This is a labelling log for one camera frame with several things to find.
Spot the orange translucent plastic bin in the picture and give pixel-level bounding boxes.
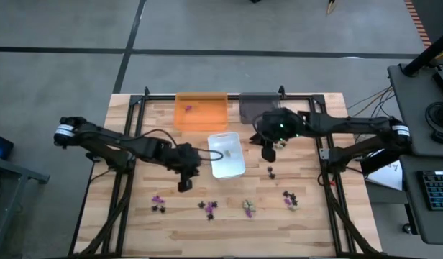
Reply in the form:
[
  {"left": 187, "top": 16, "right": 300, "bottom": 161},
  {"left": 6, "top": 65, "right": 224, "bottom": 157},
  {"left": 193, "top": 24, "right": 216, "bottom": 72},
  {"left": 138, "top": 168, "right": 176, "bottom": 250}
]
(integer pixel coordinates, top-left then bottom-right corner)
[{"left": 173, "top": 91, "right": 229, "bottom": 132}]

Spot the tan floor cable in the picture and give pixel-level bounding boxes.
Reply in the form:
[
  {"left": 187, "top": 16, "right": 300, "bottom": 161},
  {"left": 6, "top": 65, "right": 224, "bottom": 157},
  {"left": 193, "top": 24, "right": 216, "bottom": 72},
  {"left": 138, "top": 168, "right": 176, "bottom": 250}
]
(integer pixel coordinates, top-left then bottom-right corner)
[{"left": 349, "top": 87, "right": 393, "bottom": 116}]

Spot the black backlit keyboard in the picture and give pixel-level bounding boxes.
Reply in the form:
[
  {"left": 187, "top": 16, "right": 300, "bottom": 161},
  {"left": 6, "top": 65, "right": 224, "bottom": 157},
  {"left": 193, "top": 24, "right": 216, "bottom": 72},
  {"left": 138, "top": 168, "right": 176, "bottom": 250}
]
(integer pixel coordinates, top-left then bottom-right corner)
[{"left": 419, "top": 171, "right": 443, "bottom": 212}]

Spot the black floor cable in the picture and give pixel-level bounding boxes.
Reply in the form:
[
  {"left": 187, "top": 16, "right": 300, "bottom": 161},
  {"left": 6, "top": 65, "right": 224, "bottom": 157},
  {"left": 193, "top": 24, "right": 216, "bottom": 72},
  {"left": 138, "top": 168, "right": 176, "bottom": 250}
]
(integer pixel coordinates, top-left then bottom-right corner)
[{"left": 350, "top": 88, "right": 397, "bottom": 119}]

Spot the white paper sheet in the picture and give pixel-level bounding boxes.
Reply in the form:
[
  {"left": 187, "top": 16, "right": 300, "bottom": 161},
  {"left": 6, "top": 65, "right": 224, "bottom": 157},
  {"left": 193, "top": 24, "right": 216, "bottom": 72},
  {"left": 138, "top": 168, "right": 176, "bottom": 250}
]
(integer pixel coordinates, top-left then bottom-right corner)
[{"left": 365, "top": 147, "right": 404, "bottom": 192}]

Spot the white plastic bin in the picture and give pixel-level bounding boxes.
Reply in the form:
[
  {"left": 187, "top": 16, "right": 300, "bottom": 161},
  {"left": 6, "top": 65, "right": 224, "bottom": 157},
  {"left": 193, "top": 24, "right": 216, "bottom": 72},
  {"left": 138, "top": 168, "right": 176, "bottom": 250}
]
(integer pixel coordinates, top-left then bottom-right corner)
[{"left": 207, "top": 131, "right": 247, "bottom": 180}]

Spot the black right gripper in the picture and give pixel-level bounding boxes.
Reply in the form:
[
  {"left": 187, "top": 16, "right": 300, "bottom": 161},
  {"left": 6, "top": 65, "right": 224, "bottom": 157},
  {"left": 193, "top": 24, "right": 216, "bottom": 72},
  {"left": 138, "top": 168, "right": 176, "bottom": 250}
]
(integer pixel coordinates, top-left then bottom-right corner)
[{"left": 250, "top": 106, "right": 305, "bottom": 163}]

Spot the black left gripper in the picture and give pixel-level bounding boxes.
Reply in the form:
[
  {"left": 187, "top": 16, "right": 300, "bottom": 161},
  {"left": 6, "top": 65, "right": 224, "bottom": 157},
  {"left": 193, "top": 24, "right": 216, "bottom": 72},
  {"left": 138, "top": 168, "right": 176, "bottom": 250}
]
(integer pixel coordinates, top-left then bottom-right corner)
[{"left": 166, "top": 142, "right": 203, "bottom": 194}]

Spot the black round monitor base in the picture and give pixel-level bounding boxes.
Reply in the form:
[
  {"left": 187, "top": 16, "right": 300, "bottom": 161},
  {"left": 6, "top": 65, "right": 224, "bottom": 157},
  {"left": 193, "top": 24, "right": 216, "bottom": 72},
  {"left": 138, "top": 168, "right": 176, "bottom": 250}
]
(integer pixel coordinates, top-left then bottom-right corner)
[{"left": 424, "top": 101, "right": 443, "bottom": 145}]

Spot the grey metal cart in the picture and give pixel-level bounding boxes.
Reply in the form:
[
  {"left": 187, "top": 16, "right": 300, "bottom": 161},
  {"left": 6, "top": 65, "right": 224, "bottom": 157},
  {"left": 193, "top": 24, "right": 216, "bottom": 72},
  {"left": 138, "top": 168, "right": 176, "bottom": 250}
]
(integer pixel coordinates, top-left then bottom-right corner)
[{"left": 0, "top": 156, "right": 51, "bottom": 259}]

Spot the black box with blue light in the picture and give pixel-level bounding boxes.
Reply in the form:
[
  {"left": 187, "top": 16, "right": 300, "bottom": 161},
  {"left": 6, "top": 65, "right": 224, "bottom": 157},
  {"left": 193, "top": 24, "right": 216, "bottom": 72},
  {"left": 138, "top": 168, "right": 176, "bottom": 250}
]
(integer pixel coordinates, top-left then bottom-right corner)
[{"left": 0, "top": 132, "right": 14, "bottom": 161}]

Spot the black slanted post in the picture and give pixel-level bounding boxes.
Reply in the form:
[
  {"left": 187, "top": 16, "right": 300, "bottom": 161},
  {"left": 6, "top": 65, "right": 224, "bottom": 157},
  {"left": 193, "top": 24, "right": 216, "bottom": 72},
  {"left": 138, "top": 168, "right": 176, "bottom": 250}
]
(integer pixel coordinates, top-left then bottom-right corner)
[{"left": 402, "top": 27, "right": 443, "bottom": 78}]

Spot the orange striped edge strip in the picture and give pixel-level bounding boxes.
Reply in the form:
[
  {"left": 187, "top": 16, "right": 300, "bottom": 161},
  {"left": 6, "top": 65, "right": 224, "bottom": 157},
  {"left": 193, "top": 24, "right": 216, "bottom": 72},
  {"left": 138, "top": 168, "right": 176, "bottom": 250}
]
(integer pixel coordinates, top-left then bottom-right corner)
[{"left": 403, "top": 0, "right": 433, "bottom": 49}]

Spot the grey translucent plastic bin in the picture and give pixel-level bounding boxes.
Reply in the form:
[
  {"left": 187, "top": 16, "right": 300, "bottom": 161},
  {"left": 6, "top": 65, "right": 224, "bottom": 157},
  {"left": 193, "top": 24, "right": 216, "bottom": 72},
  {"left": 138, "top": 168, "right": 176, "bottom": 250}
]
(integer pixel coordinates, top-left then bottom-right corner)
[{"left": 238, "top": 91, "right": 283, "bottom": 125}]

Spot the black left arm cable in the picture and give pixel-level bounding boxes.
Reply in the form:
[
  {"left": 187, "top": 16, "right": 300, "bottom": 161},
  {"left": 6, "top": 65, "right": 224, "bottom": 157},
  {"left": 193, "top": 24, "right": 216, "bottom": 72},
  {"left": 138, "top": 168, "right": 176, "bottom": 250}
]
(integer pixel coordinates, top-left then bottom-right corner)
[{"left": 127, "top": 128, "right": 225, "bottom": 162}]

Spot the black support bar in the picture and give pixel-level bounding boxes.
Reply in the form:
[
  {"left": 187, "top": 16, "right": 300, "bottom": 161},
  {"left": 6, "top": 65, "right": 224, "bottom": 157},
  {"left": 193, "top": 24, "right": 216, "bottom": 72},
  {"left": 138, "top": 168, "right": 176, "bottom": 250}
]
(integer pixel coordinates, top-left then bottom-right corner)
[{"left": 360, "top": 145, "right": 413, "bottom": 177}]

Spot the dark grey desk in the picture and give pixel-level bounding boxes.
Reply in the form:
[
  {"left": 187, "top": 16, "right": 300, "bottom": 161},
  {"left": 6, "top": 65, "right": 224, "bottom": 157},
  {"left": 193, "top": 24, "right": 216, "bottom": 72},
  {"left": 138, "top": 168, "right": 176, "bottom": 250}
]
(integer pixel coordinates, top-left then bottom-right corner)
[
  {"left": 387, "top": 63, "right": 443, "bottom": 158},
  {"left": 401, "top": 155, "right": 443, "bottom": 246}
]

